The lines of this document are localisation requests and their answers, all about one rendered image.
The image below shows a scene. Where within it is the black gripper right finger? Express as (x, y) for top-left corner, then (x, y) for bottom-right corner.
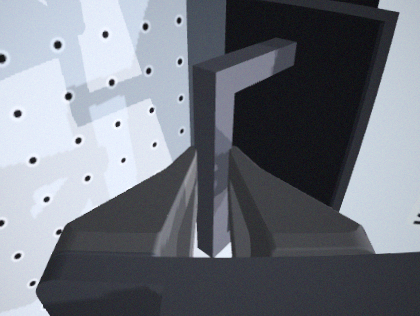
(228, 146), (376, 257)

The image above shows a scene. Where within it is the grey base plate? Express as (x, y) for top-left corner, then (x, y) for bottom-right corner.
(0, 0), (191, 316)

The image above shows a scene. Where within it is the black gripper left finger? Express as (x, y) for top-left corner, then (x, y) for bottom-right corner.
(51, 146), (198, 257)

